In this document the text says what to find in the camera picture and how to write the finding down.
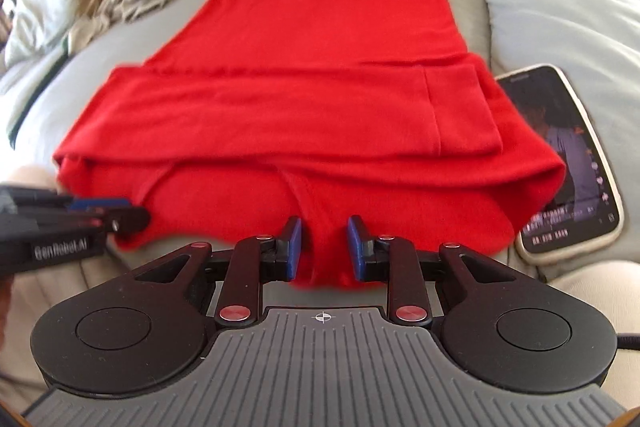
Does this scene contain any red shirt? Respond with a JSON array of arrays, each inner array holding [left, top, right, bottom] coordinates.
[[52, 0, 567, 292]]

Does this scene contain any smartphone with clear case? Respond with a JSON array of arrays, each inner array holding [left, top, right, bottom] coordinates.
[[493, 64, 626, 266]]

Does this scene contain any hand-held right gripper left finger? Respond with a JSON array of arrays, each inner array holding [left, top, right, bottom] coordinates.
[[134, 215, 304, 328]]

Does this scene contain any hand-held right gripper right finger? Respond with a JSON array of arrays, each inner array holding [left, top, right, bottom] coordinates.
[[347, 214, 507, 328]]

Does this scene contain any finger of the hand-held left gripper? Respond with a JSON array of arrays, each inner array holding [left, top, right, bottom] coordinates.
[[59, 197, 135, 214], [62, 205, 152, 242]]

